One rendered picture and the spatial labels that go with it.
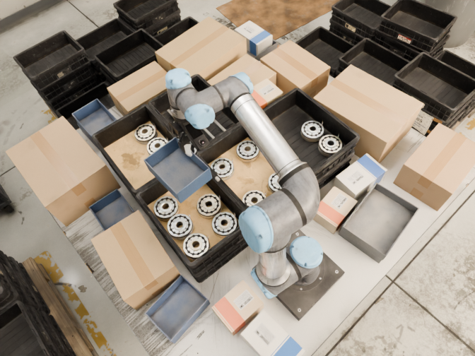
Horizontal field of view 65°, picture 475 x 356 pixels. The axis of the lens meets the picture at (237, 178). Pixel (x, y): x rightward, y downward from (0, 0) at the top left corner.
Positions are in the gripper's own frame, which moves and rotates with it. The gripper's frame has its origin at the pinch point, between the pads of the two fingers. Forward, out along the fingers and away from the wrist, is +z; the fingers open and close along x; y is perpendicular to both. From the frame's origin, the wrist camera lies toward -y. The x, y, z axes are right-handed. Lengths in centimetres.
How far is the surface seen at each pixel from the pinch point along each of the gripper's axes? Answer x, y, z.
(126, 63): -37, 136, 59
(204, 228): 7.3, -13.5, 29.7
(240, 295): 13, -42, 36
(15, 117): 41, 206, 116
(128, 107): -4, 63, 25
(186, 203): 5.9, 0.7, 29.5
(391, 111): -90, -28, 14
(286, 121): -56, 4, 24
